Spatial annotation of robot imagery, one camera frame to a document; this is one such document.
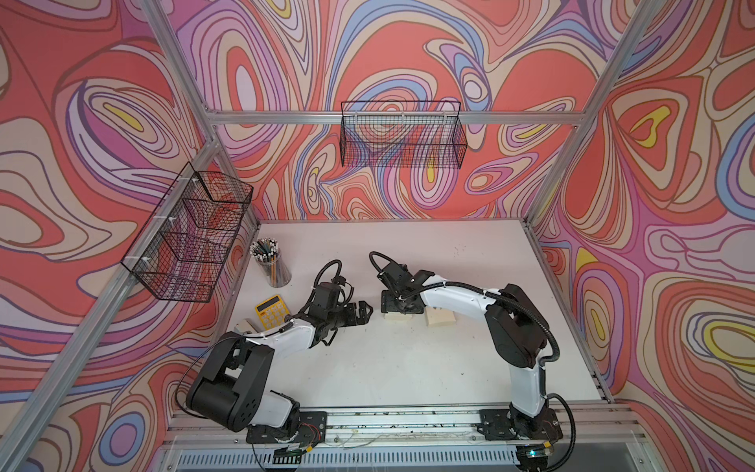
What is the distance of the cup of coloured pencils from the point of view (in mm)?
900

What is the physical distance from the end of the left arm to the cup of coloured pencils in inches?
8.8

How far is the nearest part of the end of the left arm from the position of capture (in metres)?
0.69
